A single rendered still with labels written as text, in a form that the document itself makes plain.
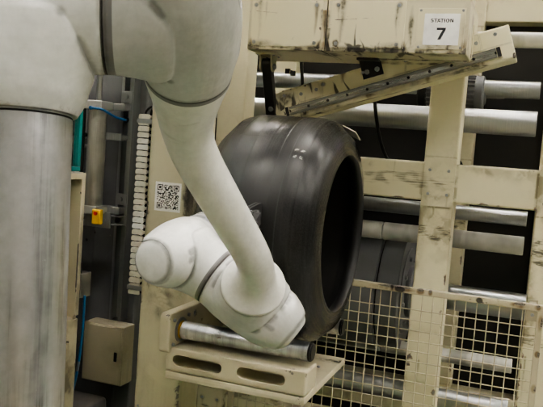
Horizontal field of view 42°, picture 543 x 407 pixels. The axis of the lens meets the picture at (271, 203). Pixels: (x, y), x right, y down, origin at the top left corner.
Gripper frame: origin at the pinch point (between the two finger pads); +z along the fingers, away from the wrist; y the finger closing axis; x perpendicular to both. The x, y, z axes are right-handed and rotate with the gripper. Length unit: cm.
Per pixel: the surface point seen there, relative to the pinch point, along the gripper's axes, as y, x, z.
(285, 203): -5.4, -1.5, 5.5
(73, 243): 52, 15, 10
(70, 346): 51, 41, 5
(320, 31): 3, -39, 55
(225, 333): 10.9, 33.2, 11.7
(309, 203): -10.0, -1.2, 8.4
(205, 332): 16.1, 33.7, 11.3
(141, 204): 40.9, 6.9, 23.8
